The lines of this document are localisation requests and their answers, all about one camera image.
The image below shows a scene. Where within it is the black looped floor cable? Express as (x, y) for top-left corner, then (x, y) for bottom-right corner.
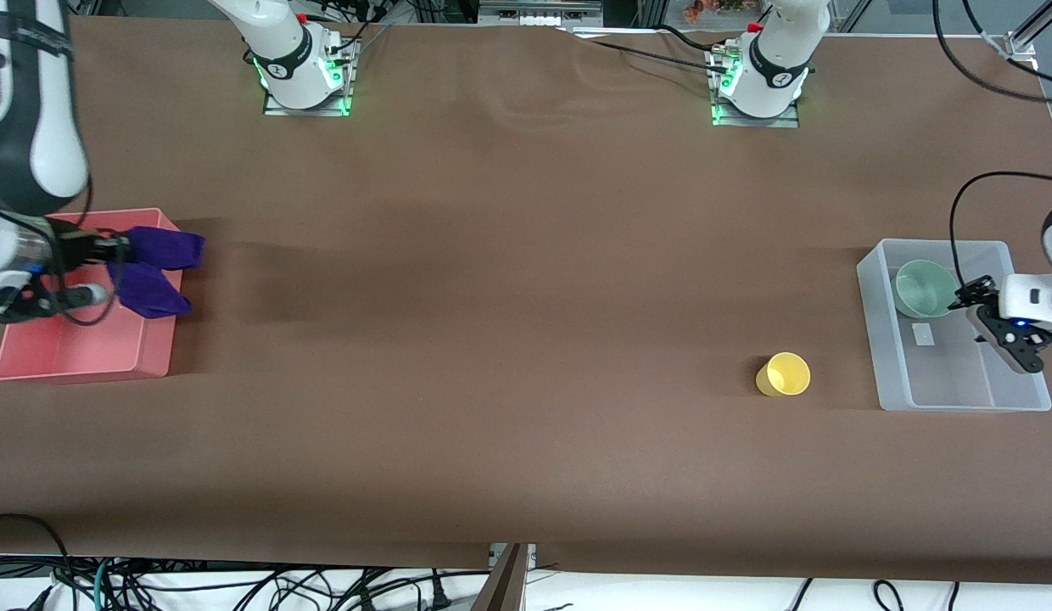
(0, 513), (70, 588)

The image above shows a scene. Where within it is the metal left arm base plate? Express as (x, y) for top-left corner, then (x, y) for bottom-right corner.
(708, 47), (801, 129)

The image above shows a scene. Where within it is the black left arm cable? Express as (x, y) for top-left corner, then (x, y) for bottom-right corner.
(932, 0), (1052, 291)

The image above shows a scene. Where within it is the orange background item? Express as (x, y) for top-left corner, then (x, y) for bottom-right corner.
(683, 0), (749, 23)

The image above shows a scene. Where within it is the aluminium frame with connectors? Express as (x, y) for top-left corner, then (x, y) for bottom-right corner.
(478, 0), (605, 27)

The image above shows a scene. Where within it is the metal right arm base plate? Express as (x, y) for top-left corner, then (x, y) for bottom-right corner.
(262, 38), (355, 118)

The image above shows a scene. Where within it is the grey table support post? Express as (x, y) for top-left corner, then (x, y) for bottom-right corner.
(473, 543), (532, 611)

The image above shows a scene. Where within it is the tangled black floor cable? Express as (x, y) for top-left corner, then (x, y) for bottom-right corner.
(110, 564), (484, 611)

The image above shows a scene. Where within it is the clear plastic bin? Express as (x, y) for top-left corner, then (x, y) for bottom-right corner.
(857, 239), (1052, 413)

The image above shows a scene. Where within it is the black table cable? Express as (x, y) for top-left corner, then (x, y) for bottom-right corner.
(587, 39), (729, 76)
(656, 24), (729, 53)

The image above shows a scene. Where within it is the yellow cup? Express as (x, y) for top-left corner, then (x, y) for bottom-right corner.
(755, 351), (812, 398)

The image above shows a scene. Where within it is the purple cloth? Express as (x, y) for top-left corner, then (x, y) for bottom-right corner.
(116, 225), (207, 321)

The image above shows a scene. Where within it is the pink plastic bin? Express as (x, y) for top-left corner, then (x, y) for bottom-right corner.
(0, 208), (188, 381)

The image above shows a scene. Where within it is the green bowl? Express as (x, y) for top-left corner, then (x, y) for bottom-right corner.
(894, 258), (960, 320)

